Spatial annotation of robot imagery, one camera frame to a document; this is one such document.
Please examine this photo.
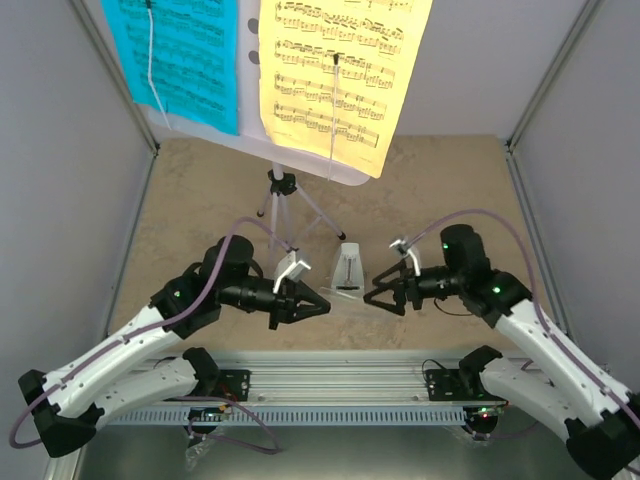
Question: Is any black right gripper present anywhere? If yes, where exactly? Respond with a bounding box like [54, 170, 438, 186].
[365, 260, 466, 315]

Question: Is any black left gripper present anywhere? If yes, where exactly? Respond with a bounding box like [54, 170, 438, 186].
[220, 275, 331, 330]

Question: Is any clear metronome cover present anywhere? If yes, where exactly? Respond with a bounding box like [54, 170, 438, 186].
[318, 287, 364, 302]

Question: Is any white metronome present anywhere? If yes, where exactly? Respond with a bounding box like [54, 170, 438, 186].
[329, 242, 365, 292]

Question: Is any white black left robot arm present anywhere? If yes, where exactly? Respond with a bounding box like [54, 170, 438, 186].
[18, 235, 331, 458]

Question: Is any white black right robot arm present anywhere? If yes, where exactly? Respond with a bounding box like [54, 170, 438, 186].
[364, 224, 639, 479]

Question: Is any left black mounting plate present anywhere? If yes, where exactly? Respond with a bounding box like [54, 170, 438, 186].
[203, 369, 251, 402]

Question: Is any black mounting plate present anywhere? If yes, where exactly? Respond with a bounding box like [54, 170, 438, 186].
[203, 369, 251, 402]
[423, 368, 502, 402]

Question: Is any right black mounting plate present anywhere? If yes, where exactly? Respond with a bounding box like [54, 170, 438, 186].
[423, 368, 502, 402]

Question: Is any left circuit board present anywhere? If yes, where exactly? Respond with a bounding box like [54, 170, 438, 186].
[187, 405, 233, 423]

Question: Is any circuit board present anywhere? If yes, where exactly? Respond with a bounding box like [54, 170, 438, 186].
[465, 406, 502, 423]
[187, 405, 233, 423]

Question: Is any right circuit board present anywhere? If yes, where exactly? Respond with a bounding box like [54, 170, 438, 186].
[465, 406, 502, 423]

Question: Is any white music stand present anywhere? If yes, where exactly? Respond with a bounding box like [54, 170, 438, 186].
[147, 0, 372, 271]

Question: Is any clear plastic bag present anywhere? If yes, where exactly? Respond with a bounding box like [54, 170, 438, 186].
[185, 434, 215, 472]

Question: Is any yellow sheet music page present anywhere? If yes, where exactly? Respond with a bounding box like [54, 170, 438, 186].
[258, 1, 433, 178]

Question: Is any blue sheet music page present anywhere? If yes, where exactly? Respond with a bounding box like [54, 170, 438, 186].
[101, 0, 238, 135]

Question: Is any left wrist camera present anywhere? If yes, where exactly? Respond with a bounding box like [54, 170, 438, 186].
[272, 250, 312, 294]

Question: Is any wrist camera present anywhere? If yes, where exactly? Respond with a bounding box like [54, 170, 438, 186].
[272, 250, 312, 294]
[389, 237, 421, 277]

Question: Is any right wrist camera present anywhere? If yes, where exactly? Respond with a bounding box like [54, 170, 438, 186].
[389, 237, 421, 277]

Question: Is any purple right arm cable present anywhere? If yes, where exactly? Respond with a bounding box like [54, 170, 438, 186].
[407, 208, 640, 426]

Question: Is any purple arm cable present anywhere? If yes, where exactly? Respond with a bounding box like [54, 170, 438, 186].
[8, 217, 299, 449]
[407, 208, 640, 426]

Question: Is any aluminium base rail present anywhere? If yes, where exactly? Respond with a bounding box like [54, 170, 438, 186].
[68, 349, 621, 405]

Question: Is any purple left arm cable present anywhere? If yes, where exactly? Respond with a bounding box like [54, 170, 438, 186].
[8, 217, 299, 449]

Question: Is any grey slotted cable duct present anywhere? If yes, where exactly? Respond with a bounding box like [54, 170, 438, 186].
[110, 405, 467, 427]

